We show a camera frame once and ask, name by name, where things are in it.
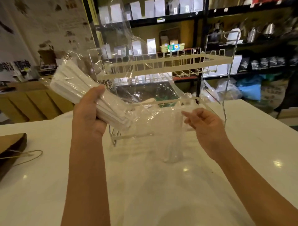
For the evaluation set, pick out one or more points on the person's right hand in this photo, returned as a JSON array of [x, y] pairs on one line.
[[209, 130]]

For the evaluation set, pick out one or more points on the black shelving unit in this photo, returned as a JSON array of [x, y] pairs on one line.
[[167, 19]]

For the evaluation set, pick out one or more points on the steel kettle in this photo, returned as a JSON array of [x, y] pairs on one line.
[[252, 35], [269, 29]]

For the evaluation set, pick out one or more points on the row of black coffee bags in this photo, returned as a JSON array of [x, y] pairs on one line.
[[264, 62]]

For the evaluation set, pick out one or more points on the person's left hand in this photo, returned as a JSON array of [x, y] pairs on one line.
[[86, 116]]

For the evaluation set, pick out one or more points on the person's left thumb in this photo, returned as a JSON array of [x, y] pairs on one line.
[[94, 93]]

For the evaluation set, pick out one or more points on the clear plastic cup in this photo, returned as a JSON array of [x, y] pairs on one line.
[[173, 149]]

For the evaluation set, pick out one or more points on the bundle of white straws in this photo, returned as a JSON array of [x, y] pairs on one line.
[[74, 81]]

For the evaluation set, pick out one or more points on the beige box with colourful label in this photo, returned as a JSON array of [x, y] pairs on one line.
[[173, 47]]

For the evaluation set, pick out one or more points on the person's left forearm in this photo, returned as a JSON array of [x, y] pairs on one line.
[[86, 181]]

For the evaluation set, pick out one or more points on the wooden cabinet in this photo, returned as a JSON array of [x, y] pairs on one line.
[[28, 102]]

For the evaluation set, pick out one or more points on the brown paper bag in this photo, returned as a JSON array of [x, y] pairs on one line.
[[11, 144]]

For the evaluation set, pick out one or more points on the clear plastic bag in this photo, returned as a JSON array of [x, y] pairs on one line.
[[149, 111]]

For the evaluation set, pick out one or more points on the white standing pouch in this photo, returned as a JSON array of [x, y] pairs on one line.
[[151, 45], [136, 48], [106, 51], [120, 51]]

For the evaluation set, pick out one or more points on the person's right forearm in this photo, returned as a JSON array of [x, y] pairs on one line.
[[253, 186]]

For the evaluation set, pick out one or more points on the white wall poster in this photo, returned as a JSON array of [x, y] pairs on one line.
[[35, 25]]

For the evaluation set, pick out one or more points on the burlap sack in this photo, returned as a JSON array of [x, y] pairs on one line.
[[276, 93]]

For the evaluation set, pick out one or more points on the white plastic bag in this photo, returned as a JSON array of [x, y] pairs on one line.
[[227, 89]]

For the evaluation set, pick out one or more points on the white kettle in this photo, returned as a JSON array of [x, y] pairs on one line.
[[232, 36]]

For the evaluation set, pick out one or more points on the person's right thumb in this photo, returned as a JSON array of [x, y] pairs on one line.
[[191, 123]]

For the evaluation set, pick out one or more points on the dark kettle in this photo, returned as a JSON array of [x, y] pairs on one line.
[[217, 35]]

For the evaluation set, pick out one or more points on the row of white pouches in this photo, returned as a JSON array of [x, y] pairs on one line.
[[160, 8]]

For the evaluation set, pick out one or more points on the blue plastic bag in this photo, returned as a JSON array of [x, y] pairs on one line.
[[251, 89]]

